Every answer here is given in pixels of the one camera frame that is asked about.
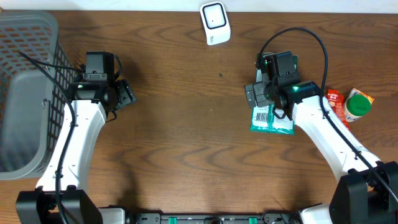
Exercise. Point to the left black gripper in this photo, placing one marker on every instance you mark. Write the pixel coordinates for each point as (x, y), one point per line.
(126, 94)

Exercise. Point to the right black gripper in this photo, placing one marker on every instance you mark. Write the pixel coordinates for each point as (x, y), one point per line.
(258, 88)

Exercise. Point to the red stick sachet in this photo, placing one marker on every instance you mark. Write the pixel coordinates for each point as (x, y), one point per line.
(336, 101)

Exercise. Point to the small orange box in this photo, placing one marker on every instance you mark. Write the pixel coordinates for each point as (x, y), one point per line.
(356, 91)

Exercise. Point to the green lid jar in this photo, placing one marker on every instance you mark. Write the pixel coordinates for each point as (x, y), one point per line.
(355, 107)

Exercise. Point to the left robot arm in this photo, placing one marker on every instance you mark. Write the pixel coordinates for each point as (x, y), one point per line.
(60, 195)

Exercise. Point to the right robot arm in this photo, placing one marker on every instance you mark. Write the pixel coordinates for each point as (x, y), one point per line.
(367, 187)

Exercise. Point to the white barcode scanner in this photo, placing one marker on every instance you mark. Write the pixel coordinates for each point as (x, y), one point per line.
(215, 23)

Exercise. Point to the grey plastic mesh basket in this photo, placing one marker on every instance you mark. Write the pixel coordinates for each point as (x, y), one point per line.
(31, 106)

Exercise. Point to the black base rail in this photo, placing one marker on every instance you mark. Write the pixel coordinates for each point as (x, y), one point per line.
(156, 218)

